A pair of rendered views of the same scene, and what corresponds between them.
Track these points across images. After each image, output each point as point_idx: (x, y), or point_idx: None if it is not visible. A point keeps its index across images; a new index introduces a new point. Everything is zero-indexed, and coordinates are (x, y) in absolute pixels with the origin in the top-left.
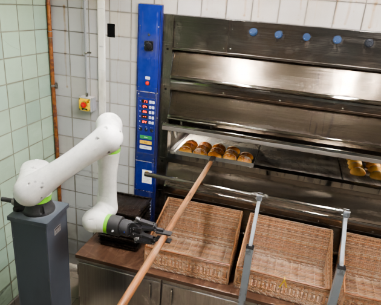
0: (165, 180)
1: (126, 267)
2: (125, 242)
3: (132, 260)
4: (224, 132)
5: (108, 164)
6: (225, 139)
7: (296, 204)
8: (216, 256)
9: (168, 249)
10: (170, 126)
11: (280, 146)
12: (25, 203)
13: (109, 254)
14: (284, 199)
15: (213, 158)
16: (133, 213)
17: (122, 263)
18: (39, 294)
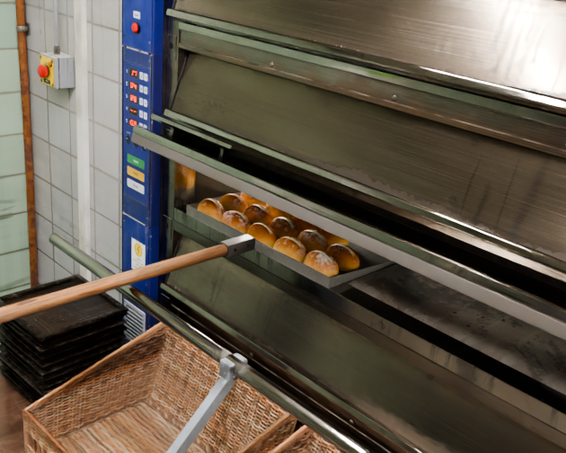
0: (77, 262)
1: None
2: (30, 389)
3: (18, 434)
4: (234, 168)
5: None
6: (235, 189)
7: (305, 422)
8: None
9: (115, 439)
10: (145, 137)
11: (347, 235)
12: None
13: None
14: (280, 395)
15: (242, 240)
16: (49, 328)
17: None
18: None
